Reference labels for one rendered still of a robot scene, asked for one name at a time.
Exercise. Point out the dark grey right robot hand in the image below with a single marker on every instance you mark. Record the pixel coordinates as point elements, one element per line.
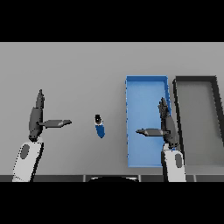
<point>168,128</point>

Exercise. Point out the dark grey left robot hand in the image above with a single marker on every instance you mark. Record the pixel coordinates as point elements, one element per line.
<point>35,120</point>

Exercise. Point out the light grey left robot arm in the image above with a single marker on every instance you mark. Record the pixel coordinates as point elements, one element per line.
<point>26,160</point>

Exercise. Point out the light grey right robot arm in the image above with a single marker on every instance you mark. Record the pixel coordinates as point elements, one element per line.
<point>174,164</point>

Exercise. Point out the blue bin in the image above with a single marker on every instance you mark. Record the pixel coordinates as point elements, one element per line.
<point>145,122</point>

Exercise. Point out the dark grey bin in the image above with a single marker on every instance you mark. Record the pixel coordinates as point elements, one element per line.
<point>199,122</point>

